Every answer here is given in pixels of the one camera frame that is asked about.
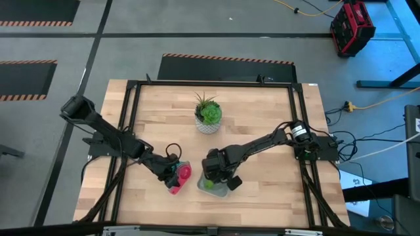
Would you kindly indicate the silver metal bracket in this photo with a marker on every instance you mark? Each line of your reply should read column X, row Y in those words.
column 303, row 232
column 119, row 231

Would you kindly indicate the black overhead crossbar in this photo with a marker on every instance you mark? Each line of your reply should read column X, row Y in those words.
column 49, row 229

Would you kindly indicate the black striped-edge floor mat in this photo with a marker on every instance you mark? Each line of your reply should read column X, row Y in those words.
column 226, row 70
column 36, row 10
column 24, row 78

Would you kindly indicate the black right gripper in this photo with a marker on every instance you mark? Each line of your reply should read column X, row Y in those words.
column 215, row 164

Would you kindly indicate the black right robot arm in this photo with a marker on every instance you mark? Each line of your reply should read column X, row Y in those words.
column 259, row 144

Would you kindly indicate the dark desk foot bar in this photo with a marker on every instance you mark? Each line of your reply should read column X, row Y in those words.
column 377, row 84

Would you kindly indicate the clear plastic tray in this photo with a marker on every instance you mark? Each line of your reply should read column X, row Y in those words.
column 220, row 191

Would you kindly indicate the red and black tool box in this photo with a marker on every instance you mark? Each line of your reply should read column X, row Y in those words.
column 352, row 27

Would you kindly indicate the white floor sheet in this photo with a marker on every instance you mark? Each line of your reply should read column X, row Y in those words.
column 357, row 180

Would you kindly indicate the black furniture foot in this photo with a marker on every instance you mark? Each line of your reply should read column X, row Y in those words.
column 11, row 151

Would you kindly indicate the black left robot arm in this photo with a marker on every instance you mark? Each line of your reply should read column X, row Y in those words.
column 111, row 137

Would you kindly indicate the dark grey equipment case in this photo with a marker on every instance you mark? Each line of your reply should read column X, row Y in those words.
column 412, row 157

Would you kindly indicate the green succulent in white pot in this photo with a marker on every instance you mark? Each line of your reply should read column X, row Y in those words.
column 210, row 113

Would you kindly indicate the metal cup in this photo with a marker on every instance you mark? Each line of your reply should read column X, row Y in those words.
column 384, row 223

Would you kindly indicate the green measuring cup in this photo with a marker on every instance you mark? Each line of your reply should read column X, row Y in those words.
column 209, row 184

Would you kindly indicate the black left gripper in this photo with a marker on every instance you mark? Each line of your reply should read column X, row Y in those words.
column 160, row 167

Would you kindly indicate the black desk edge beam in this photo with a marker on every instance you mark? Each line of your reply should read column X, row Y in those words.
column 377, row 190

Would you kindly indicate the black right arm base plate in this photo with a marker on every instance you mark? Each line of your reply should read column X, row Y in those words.
column 328, row 152

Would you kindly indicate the dark grey cabinet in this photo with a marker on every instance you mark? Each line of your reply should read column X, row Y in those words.
column 407, row 216

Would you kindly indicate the pink measuring cup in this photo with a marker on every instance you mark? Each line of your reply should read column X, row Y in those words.
column 184, row 172

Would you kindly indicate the black aluminium table frame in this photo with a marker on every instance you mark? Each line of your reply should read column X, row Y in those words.
column 213, row 83

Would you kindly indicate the blue metal desk frame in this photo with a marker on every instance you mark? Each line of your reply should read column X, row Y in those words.
column 398, row 19

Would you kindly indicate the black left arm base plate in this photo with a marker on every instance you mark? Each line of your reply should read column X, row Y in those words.
column 98, row 150

